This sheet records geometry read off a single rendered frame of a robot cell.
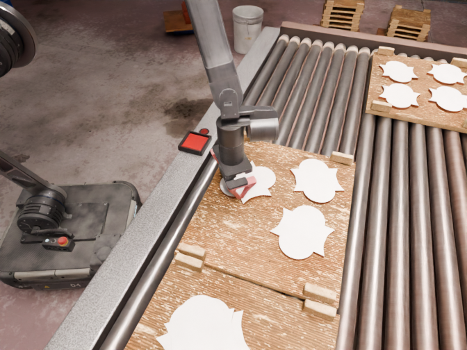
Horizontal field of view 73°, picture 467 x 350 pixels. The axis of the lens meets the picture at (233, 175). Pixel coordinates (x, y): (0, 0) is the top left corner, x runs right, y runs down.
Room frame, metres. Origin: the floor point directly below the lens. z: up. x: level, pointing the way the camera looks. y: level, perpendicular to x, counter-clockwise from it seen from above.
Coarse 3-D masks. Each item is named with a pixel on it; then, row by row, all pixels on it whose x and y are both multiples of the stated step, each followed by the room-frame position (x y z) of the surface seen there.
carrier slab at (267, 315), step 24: (168, 288) 0.25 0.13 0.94; (192, 288) 0.25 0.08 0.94; (216, 288) 0.25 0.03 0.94; (240, 288) 0.25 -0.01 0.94; (264, 288) 0.25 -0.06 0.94; (144, 312) 0.20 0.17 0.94; (168, 312) 0.20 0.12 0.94; (264, 312) 0.20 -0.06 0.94; (288, 312) 0.20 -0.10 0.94; (144, 336) 0.16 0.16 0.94; (264, 336) 0.16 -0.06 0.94; (288, 336) 0.16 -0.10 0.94; (312, 336) 0.16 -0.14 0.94; (336, 336) 0.16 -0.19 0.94
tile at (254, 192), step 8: (256, 168) 0.57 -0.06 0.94; (264, 168) 0.57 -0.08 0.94; (240, 176) 0.54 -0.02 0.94; (248, 176) 0.54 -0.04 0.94; (256, 176) 0.54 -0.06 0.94; (264, 176) 0.54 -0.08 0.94; (272, 176) 0.54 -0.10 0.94; (224, 184) 0.51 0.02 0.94; (256, 184) 0.51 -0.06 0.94; (264, 184) 0.51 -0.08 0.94; (272, 184) 0.51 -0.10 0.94; (224, 192) 0.48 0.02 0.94; (240, 192) 0.48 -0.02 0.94; (248, 192) 0.48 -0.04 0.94; (256, 192) 0.48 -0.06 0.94; (264, 192) 0.48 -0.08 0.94; (240, 200) 0.47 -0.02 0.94; (248, 200) 0.46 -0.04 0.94
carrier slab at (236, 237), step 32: (256, 160) 0.60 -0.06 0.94; (288, 160) 0.60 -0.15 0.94; (320, 160) 0.60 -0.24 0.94; (288, 192) 0.49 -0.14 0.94; (192, 224) 0.40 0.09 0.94; (224, 224) 0.40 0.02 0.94; (256, 224) 0.40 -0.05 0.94; (224, 256) 0.32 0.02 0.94; (256, 256) 0.32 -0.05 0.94; (288, 288) 0.25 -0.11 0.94
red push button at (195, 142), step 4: (188, 136) 0.71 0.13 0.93; (192, 136) 0.71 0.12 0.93; (196, 136) 0.71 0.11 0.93; (200, 136) 0.71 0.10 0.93; (188, 140) 0.69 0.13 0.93; (192, 140) 0.69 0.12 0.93; (196, 140) 0.69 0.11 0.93; (200, 140) 0.69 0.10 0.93; (204, 140) 0.69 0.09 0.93; (184, 144) 0.67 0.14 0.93; (188, 144) 0.67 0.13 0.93; (192, 144) 0.67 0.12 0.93; (196, 144) 0.67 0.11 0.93; (200, 144) 0.67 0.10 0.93; (192, 148) 0.66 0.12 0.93; (196, 148) 0.66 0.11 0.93; (200, 148) 0.66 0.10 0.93
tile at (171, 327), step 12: (192, 300) 0.21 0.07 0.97; (204, 300) 0.21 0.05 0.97; (180, 312) 0.19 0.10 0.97; (192, 312) 0.19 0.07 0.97; (204, 312) 0.19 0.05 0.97; (216, 312) 0.19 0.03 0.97; (228, 312) 0.19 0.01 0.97; (168, 324) 0.17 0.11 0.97; (180, 324) 0.17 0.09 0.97; (192, 324) 0.17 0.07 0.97; (204, 324) 0.17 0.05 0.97; (216, 324) 0.17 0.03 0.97; (228, 324) 0.17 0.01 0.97; (180, 336) 0.15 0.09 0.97; (192, 336) 0.15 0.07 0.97; (204, 336) 0.15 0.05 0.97; (216, 336) 0.15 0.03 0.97; (228, 336) 0.15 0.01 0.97; (180, 348) 0.13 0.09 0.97; (192, 348) 0.13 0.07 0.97; (204, 348) 0.13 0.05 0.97; (216, 348) 0.13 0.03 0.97; (228, 348) 0.13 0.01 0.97
